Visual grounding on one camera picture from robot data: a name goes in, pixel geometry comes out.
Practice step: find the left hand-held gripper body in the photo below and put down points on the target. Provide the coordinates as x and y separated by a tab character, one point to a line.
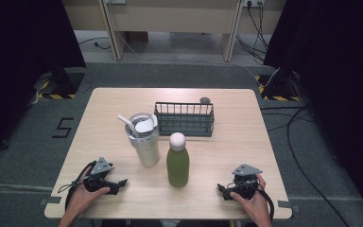
101	167

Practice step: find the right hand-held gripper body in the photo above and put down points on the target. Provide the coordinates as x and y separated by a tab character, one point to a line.
246	170

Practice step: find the white tumbler with straw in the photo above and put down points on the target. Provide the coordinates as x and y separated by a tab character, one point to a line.
146	148

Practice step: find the green bottle with white cap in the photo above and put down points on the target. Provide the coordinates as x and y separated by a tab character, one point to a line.
178	167

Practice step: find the person's right hand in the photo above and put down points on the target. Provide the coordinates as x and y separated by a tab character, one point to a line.
255	207

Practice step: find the person's left hand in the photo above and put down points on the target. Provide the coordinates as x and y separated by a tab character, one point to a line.
82	199

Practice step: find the grey tape piece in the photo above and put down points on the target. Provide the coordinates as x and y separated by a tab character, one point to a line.
287	205
53	200

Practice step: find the small grey round object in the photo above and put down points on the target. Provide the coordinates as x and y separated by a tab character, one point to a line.
205	100

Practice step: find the black stand base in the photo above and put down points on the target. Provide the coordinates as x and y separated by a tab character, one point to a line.
280	90
66	85

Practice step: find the black curtain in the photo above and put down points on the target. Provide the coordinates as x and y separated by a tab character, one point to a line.
22	63
337	78

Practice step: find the beige wooden desk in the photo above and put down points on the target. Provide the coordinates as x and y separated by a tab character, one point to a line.
173	17

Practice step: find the white power strip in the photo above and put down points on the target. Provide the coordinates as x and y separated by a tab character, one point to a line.
116	1

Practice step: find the white wall socket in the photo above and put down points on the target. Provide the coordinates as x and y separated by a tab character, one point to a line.
253	2

